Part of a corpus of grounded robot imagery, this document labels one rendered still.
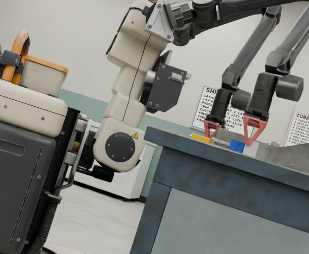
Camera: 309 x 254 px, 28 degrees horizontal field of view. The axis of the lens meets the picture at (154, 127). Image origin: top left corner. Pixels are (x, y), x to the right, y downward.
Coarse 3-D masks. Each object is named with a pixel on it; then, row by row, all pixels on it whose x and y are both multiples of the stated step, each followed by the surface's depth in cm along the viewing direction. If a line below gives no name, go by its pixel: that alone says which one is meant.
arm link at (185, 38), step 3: (189, 30) 249; (186, 33) 248; (189, 33) 251; (174, 36) 249; (177, 36) 247; (180, 36) 248; (183, 36) 249; (186, 36) 250; (189, 36) 252; (174, 39) 251; (177, 39) 250; (180, 39) 250; (183, 39) 250; (186, 39) 251; (177, 42) 251; (180, 42) 251; (183, 42) 252
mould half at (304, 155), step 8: (216, 136) 212; (224, 136) 212; (232, 136) 211; (240, 136) 211; (216, 144) 212; (264, 144) 208; (304, 144) 205; (264, 152) 208; (272, 152) 208; (280, 152) 207; (288, 152) 206; (296, 152) 206; (304, 152) 205; (272, 160) 207; (280, 160) 207; (288, 160) 206; (296, 160) 205; (304, 160) 205; (296, 168) 205; (304, 168) 205
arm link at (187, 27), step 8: (264, 8) 259; (280, 8) 250; (232, 16) 252; (240, 16) 253; (248, 16) 255; (280, 16) 252; (192, 24) 247; (176, 32) 246; (184, 32) 247; (192, 32) 254; (200, 32) 252
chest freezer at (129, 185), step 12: (144, 156) 881; (84, 168) 884; (144, 168) 908; (84, 180) 882; (96, 180) 879; (120, 180) 873; (132, 180) 871; (144, 180) 936; (120, 192) 872; (132, 192) 875
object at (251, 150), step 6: (216, 138) 177; (228, 144) 176; (234, 144) 174; (240, 144) 174; (252, 144) 173; (258, 144) 173; (234, 150) 174; (240, 150) 174; (246, 150) 173; (252, 150) 173; (252, 156) 173
